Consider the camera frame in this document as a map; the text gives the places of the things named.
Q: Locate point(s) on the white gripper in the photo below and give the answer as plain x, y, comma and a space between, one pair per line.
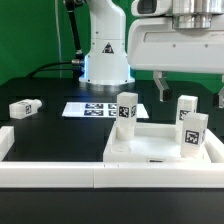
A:
154, 45

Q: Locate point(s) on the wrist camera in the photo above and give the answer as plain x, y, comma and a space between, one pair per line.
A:
150, 8

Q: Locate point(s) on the white square table top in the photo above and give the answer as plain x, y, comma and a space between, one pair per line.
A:
156, 143

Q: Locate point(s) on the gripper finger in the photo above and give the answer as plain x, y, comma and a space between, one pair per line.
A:
220, 96

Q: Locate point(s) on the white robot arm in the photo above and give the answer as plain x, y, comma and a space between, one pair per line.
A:
106, 64

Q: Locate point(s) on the white sheet with markers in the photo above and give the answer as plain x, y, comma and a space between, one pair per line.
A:
101, 110

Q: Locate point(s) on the white U-shaped obstacle fence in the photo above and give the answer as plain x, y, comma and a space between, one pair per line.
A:
118, 175

